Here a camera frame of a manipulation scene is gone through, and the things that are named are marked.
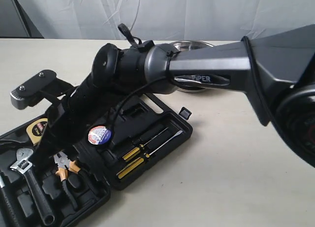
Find small yellow black screwdriver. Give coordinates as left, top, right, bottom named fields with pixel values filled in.
left=123, top=127, right=168, bottom=162

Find orange black handled pliers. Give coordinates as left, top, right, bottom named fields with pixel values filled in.
left=53, top=151, right=81, bottom=211

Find white backdrop curtain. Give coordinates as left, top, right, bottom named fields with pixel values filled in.
left=17, top=0, right=315, bottom=41

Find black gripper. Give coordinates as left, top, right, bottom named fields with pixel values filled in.
left=36, top=76, right=98, bottom=148

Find hammer with black grip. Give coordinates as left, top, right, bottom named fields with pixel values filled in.
left=0, top=174, right=19, bottom=227

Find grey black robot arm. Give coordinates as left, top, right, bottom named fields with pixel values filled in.
left=45, top=24, right=315, bottom=166

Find electrical tape roll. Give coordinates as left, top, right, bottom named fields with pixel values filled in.
left=87, top=125, right=112, bottom=146

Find black plastic tool case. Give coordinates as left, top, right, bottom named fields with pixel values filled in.
left=0, top=94, right=192, bottom=227

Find large yellow black screwdriver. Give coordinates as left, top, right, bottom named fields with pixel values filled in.
left=116, top=128, right=183, bottom=180

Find adjustable wrench black handle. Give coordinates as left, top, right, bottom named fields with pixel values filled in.
left=10, top=147, right=56, bottom=227

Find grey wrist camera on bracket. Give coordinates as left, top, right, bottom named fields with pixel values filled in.
left=10, top=69, right=74, bottom=110

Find round stainless steel tray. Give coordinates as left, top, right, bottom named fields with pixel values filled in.
left=171, top=40, right=214, bottom=93

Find yellow tape measure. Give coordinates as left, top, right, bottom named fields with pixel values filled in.
left=26, top=118, right=48, bottom=146

